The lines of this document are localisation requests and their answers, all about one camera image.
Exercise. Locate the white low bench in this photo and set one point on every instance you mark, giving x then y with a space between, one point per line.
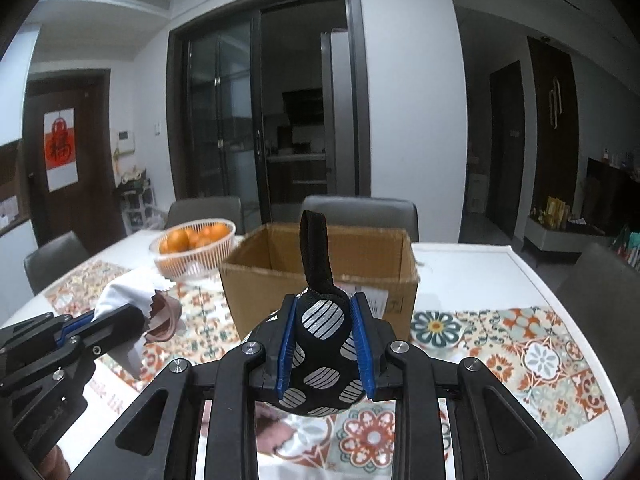
570 242

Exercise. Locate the grey chair right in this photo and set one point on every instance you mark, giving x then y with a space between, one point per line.
601 294

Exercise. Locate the white storage shelf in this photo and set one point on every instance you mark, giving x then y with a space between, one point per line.
138 204

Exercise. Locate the white wall intercom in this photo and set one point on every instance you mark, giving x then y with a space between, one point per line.
126 142

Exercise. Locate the grey chair far left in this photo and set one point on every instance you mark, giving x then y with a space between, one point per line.
53 260

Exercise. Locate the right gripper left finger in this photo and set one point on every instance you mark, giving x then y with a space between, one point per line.
276 335

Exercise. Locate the colourful clothes pile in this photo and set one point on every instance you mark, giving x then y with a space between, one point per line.
627 247

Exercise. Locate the red door poster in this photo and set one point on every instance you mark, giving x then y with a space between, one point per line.
59 149

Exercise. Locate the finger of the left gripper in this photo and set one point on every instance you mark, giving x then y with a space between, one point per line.
71 325
109 330

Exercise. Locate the oranges in basket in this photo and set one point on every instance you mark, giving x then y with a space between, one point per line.
184 239

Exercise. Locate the dark tv cabinet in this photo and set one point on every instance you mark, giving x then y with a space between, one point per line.
611 200

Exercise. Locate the brown cardboard box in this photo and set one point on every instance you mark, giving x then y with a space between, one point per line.
273 261

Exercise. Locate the grey chair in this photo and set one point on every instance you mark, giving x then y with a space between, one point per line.
191 209
53 260
368 212
601 294

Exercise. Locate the left hand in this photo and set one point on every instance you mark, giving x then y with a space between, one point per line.
54 465

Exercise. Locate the mauve towel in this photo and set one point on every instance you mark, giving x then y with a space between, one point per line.
164 319

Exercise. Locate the black sliding glass door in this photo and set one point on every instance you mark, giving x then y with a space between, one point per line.
267 104

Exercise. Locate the white shipping label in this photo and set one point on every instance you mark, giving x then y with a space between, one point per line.
376 298

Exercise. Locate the white wire fruit basket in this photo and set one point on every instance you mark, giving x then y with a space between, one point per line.
196 263

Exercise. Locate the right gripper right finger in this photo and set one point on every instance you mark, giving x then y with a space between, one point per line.
380 379

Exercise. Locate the black white dotted sock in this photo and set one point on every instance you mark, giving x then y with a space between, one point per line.
324 378

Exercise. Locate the grey chair centre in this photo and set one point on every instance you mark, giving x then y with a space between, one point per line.
368 212

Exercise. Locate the white cloth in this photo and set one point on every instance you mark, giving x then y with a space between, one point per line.
144 294

